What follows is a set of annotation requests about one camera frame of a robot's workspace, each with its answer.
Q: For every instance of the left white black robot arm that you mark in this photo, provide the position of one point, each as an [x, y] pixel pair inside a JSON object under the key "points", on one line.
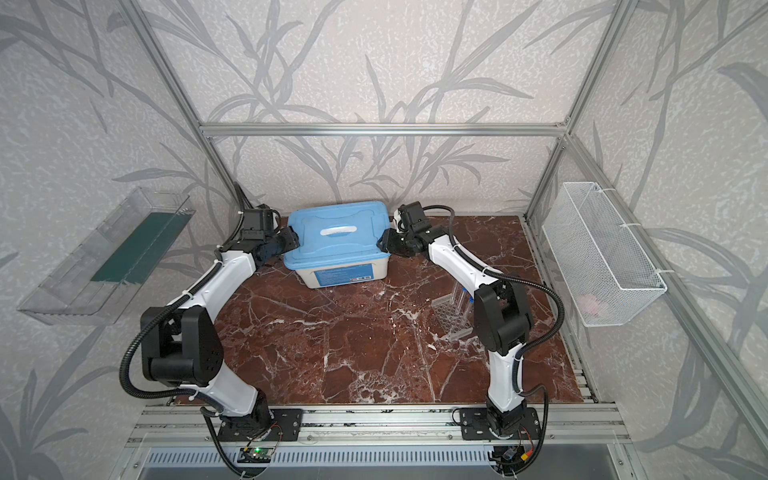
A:
{"points": [[178, 352]]}

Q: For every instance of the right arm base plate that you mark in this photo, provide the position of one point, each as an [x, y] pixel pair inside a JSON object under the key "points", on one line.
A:
{"points": [[483, 423]]}

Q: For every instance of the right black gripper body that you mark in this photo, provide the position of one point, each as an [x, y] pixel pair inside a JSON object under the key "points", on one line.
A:
{"points": [[389, 240]]}

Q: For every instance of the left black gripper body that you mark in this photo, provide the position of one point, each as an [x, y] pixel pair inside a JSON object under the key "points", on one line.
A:
{"points": [[287, 238]]}

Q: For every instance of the blue capped test tube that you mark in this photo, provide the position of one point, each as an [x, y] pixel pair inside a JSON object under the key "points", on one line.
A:
{"points": [[464, 300]]}

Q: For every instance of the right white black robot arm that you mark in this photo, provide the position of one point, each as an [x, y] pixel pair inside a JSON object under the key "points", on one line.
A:
{"points": [[501, 312]]}

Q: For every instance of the pink object in basket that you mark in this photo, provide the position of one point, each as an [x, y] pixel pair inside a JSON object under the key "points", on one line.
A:
{"points": [[589, 305]]}

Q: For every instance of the clear test tube rack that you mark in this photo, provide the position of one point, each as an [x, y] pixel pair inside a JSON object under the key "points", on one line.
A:
{"points": [[454, 325]]}

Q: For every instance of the right circuit board with wires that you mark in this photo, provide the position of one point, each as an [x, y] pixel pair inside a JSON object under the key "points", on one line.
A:
{"points": [[511, 457]]}

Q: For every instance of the blue plastic bin lid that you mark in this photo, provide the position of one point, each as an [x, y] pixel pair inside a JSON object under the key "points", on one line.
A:
{"points": [[337, 234]]}

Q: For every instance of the clear wall shelf green mat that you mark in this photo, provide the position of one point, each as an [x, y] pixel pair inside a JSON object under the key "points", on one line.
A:
{"points": [[96, 282]]}

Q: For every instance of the white wire mesh basket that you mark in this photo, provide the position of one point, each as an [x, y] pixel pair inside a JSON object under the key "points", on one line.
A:
{"points": [[597, 253]]}

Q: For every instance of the green circuit board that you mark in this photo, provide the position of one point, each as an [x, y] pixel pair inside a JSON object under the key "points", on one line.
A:
{"points": [[255, 455]]}

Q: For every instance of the white plastic storage bin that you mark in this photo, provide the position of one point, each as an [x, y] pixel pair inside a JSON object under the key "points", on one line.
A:
{"points": [[345, 274]]}

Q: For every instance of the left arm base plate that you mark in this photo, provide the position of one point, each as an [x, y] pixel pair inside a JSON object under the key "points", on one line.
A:
{"points": [[279, 425]]}

